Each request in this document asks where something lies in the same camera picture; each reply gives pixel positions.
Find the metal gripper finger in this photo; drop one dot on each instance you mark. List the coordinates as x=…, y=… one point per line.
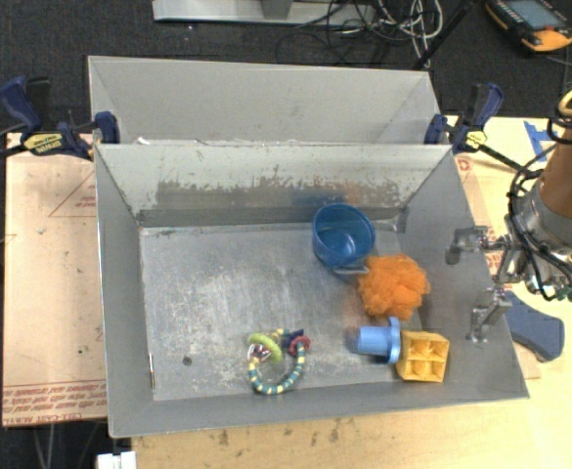
x=486, y=316
x=465, y=243

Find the yellow grid block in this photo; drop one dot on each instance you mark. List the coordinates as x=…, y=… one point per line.
x=422, y=357

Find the orange mesh sponge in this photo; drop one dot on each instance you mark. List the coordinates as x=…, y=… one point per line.
x=393, y=286

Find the light blue plastic cylinder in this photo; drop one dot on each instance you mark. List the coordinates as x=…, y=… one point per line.
x=376, y=340

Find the blue plastic cup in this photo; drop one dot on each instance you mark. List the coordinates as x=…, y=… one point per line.
x=340, y=242

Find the grey metal bin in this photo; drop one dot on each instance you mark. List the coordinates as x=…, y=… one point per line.
x=227, y=281

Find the brown cardboard board, red print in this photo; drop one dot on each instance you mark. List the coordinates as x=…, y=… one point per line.
x=51, y=271

